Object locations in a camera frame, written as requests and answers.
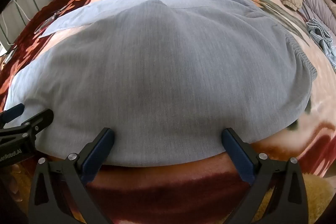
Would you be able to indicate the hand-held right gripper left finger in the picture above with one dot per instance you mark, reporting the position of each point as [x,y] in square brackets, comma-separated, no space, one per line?
[98,153]

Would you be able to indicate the grey-pink quilt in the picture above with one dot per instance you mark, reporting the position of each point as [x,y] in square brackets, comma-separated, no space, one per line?
[320,3]

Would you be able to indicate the grey pants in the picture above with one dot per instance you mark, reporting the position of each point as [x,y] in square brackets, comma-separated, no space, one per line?
[157,69]

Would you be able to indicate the eyeglasses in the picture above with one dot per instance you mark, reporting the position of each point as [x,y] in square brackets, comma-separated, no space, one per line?
[48,20]

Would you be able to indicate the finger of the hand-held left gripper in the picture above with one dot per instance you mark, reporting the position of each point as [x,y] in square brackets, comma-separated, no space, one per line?
[14,110]
[39,120]

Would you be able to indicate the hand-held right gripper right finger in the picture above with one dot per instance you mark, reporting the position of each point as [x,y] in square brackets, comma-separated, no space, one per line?
[237,155]

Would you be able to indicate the yellow fuzzy rug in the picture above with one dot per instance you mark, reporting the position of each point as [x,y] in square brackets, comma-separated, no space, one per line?
[315,187]

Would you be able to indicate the blue striped cloth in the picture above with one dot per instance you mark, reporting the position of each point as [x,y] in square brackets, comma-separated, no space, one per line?
[319,32]

